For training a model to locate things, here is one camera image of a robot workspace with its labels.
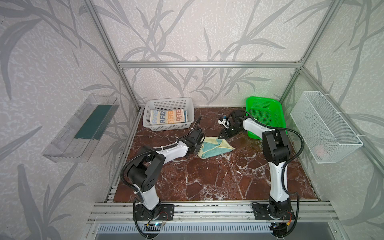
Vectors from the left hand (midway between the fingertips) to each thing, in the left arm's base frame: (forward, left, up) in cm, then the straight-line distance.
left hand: (195, 140), depth 95 cm
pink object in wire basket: (-15, -63, +16) cm, 67 cm away
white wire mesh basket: (-15, -58, +30) cm, 67 cm away
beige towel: (+22, +23, -3) cm, 32 cm away
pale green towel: (-3, -11, -3) cm, 12 cm away
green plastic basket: (+28, -56, -2) cm, 62 cm away
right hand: (+7, -18, -1) cm, 19 cm away
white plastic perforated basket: (+32, +8, 0) cm, 33 cm away
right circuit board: (-46, -42, -7) cm, 63 cm away
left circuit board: (-46, +18, -7) cm, 50 cm away
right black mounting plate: (-39, -33, -3) cm, 52 cm away
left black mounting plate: (-40, +14, -3) cm, 42 cm away
